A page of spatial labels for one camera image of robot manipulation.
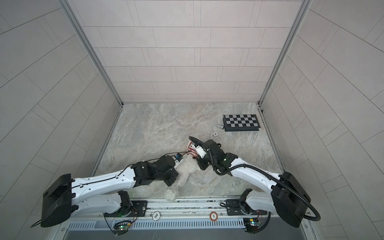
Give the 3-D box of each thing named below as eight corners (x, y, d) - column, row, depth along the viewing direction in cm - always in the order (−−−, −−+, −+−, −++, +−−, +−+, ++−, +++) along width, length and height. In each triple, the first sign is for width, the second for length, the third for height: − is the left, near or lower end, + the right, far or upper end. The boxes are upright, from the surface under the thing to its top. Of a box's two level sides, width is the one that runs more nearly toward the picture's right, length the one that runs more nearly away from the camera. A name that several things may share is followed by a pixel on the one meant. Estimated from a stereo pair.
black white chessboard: (224, 131, 102) (225, 128, 99) (222, 117, 110) (223, 114, 107) (258, 131, 102) (260, 128, 99) (254, 117, 110) (256, 114, 107)
